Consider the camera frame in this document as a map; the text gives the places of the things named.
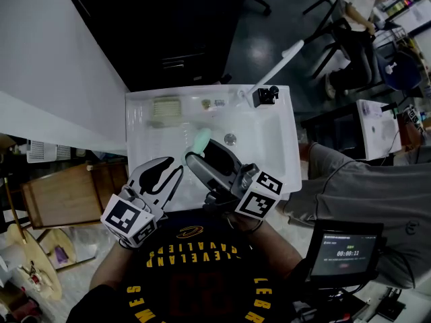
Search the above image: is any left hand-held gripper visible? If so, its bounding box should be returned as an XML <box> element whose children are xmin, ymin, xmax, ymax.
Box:
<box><xmin>100</xmin><ymin>156</ymin><xmax>185</xmax><ymax>249</ymax></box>

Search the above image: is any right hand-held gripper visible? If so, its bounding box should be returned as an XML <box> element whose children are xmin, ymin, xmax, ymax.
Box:
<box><xmin>185</xmin><ymin>139</ymin><xmax>284</xmax><ymax>220</ymax></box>

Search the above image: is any light green sponge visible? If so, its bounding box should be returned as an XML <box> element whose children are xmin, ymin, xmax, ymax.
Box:
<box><xmin>181</xmin><ymin>128</ymin><xmax>213</xmax><ymax>166</ymax></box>

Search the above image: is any person's right forearm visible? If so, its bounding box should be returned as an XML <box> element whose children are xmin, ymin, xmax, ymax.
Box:
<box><xmin>232</xmin><ymin>219</ymin><xmax>303</xmax><ymax>279</ymax></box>

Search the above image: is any person's left forearm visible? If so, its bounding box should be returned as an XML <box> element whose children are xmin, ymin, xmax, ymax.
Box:
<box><xmin>88</xmin><ymin>242</ymin><xmax>136</xmax><ymax>291</ymax></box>

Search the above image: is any black wrist band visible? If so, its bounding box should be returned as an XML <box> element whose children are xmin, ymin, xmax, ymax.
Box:
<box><xmin>226</xmin><ymin>215</ymin><xmax>264</xmax><ymax>236</ymax></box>

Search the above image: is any wooden cart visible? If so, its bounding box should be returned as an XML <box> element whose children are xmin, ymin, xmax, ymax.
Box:
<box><xmin>19</xmin><ymin>161</ymin><xmax>129</xmax><ymax>230</ymax></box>

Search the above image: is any person's black printed shirt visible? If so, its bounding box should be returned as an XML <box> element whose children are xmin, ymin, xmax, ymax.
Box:
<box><xmin>66</xmin><ymin>209</ymin><xmax>306</xmax><ymax>323</ymax></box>

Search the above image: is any white curved faucet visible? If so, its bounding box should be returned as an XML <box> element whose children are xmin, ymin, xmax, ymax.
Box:
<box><xmin>239</xmin><ymin>39</ymin><xmax>306</xmax><ymax>108</ymax></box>

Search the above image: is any white perforated basket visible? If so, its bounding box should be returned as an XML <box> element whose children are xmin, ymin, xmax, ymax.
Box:
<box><xmin>26</xmin><ymin>139</ymin><xmax>72</xmax><ymax>164</ymax></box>

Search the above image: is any purple item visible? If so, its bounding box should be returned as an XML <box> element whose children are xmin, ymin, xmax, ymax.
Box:
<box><xmin>53</xmin><ymin>245</ymin><xmax>70</xmax><ymax>264</ymax></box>

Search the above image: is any large black machine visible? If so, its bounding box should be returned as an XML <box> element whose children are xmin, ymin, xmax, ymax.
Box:
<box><xmin>60</xmin><ymin>0</ymin><xmax>252</xmax><ymax>93</ymax></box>

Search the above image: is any round wooden table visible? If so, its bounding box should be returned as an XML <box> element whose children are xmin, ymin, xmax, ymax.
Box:
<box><xmin>0</xmin><ymin>223</ymin><xmax>77</xmax><ymax>303</ymax></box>

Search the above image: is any black monitor screen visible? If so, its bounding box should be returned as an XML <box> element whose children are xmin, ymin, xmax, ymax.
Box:
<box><xmin>307</xmin><ymin>219</ymin><xmax>385</xmax><ymax>288</ymax></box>

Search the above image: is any black chair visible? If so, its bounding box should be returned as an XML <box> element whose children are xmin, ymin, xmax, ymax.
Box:
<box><xmin>302</xmin><ymin>0</ymin><xmax>353</xmax><ymax>81</ymax></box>

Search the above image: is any blue chair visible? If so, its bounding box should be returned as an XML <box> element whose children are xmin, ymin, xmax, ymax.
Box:
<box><xmin>376</xmin><ymin>50</ymin><xmax>423</xmax><ymax>92</ymax></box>

